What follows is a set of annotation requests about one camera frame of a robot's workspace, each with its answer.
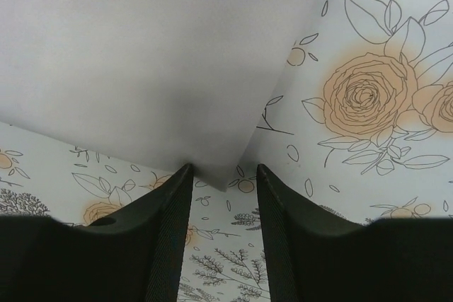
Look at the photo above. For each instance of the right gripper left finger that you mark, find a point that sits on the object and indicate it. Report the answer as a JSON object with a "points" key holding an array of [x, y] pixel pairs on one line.
{"points": [[132, 254]]}

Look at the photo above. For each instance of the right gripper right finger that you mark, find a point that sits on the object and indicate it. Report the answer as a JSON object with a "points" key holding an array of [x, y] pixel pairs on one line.
{"points": [[312, 254]]}

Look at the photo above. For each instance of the white t shirt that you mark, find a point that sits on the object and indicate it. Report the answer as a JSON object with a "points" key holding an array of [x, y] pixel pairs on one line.
{"points": [[156, 82]]}

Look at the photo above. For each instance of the floral table mat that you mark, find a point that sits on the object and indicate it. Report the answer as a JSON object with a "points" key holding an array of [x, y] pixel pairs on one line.
{"points": [[359, 123]]}

